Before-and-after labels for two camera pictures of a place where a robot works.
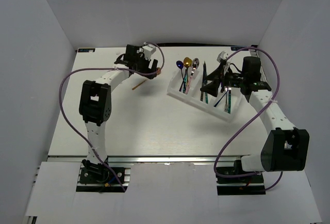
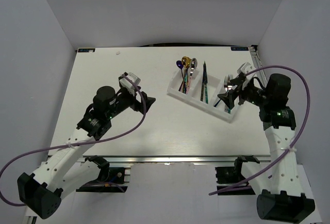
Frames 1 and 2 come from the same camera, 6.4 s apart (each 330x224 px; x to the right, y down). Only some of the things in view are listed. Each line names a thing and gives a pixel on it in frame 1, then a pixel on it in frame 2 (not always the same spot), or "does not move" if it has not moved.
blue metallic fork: (220, 98) does not move
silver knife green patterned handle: (205, 80) does not move
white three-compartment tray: (185, 84) does not move
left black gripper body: (142, 64) -> (124, 100)
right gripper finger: (211, 88) -> (229, 98)
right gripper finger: (218, 72) -> (238, 80)
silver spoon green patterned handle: (185, 79) does not move
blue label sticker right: (237, 48) does not move
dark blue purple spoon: (180, 65) does not move
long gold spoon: (139, 83) -> (185, 62)
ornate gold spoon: (187, 63) does not move
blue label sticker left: (86, 50) does not move
